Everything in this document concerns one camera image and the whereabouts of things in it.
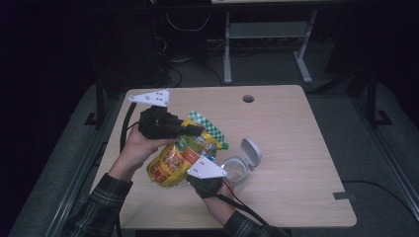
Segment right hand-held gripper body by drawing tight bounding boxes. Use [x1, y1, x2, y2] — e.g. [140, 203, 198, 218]
[186, 155, 228, 198]

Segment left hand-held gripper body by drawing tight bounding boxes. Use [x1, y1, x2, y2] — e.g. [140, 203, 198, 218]
[127, 88, 184, 139]

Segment yellow seasoning pouch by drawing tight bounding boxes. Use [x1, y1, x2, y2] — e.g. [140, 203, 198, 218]
[146, 110, 230, 190]

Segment clear plastic container with lid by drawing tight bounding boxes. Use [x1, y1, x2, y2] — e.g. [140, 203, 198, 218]
[219, 137, 263, 193]

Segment person's left hand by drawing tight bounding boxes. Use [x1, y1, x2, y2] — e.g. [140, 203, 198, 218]
[120, 125, 178, 174]

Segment person's right hand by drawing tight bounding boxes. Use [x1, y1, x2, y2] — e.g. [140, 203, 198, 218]
[204, 180, 236, 215]

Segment black metal stand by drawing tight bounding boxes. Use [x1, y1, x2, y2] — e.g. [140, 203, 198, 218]
[83, 74, 107, 128]
[365, 68, 393, 128]

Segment grey tape piece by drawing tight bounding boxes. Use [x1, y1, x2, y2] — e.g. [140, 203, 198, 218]
[332, 191, 358, 201]

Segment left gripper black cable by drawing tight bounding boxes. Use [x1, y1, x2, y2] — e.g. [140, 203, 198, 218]
[119, 101, 138, 153]

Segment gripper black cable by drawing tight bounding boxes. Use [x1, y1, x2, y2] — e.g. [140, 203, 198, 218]
[119, 101, 138, 153]
[215, 179, 276, 228]

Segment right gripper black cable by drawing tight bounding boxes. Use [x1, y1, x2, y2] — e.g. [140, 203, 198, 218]
[215, 179, 276, 228]

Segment black floor cables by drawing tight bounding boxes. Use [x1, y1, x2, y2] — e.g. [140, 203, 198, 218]
[157, 60, 225, 89]

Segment white metal desk frame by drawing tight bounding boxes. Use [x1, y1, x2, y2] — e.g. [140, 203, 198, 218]
[222, 9, 319, 85]

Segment white hanging cable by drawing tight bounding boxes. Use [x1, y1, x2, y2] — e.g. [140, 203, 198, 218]
[165, 11, 212, 34]

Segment black cable on floor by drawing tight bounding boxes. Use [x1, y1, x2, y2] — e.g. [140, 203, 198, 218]
[341, 180, 419, 215]

